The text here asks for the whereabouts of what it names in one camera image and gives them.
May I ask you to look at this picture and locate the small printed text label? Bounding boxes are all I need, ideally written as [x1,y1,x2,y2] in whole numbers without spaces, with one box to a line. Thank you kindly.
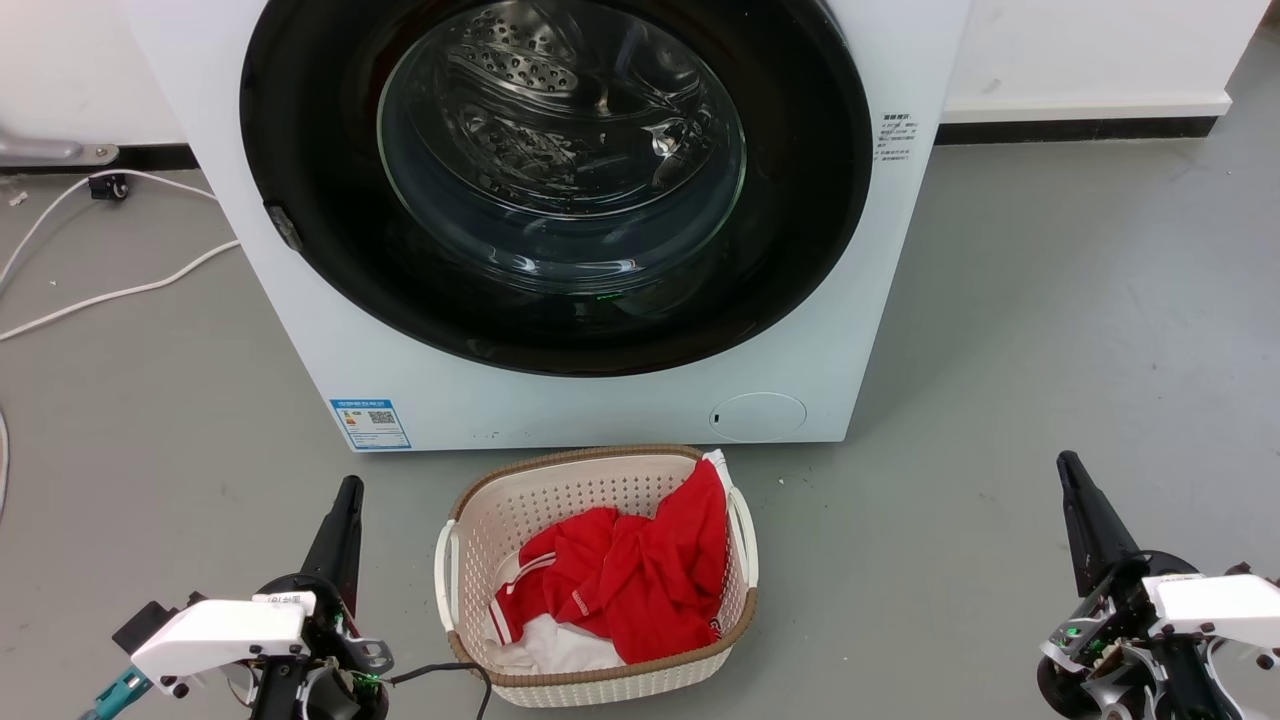
[873,112,916,164]

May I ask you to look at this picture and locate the beige plastic laundry basket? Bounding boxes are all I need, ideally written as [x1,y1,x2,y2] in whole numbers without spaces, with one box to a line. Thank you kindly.
[434,445,759,709]

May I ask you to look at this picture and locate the round white filter cover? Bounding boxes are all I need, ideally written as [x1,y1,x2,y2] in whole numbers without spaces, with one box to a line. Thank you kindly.
[709,392,808,444]

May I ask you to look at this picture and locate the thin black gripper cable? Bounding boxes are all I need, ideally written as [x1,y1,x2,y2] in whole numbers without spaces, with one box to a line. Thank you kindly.
[385,660,493,720]

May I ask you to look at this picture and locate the black round glass washer door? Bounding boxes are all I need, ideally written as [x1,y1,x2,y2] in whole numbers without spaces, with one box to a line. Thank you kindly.
[240,0,874,378]

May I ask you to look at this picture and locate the grey metal floor bracket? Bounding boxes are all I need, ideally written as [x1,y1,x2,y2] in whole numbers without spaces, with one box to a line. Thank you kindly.
[0,130,119,168]

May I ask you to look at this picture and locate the white floor cable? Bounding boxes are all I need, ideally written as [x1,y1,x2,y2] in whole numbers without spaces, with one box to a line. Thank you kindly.
[0,168,219,291]
[0,240,242,342]

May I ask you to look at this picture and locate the black wall baseboard strip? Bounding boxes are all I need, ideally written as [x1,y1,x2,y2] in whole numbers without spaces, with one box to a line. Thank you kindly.
[935,117,1219,147]

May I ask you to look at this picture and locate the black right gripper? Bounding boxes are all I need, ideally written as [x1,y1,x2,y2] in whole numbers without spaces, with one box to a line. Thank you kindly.
[1038,452,1241,720]

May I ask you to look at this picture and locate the stainless steel washer drum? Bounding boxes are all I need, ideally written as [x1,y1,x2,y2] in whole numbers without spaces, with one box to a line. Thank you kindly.
[380,0,747,293]

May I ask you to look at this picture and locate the white front-load washing machine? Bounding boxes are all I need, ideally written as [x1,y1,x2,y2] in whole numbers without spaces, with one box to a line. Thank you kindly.
[120,0,971,453]

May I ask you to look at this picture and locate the red garment with white stripes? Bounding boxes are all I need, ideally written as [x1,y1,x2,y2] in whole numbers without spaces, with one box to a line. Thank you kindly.
[488,458,729,666]

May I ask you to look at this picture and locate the teal left camera connector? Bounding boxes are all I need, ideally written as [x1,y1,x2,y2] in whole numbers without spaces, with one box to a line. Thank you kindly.
[80,665,153,720]

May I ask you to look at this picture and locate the blue energy label sticker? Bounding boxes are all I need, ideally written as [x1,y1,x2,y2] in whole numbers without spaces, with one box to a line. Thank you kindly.
[329,399,412,452]

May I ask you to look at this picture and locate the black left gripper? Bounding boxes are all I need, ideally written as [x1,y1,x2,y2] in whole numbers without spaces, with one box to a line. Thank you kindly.
[255,477,391,720]

